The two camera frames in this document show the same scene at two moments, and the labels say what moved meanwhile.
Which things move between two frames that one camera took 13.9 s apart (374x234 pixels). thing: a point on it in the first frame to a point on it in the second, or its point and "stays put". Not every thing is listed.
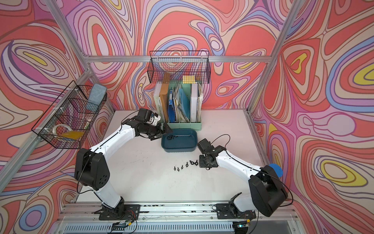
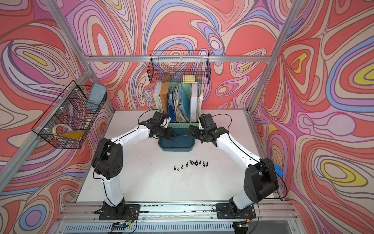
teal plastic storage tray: x=179 y=140 stays put
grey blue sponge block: x=97 y=93 stays put
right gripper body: x=204 y=163 to x=198 y=133
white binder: x=194 y=90 stays put
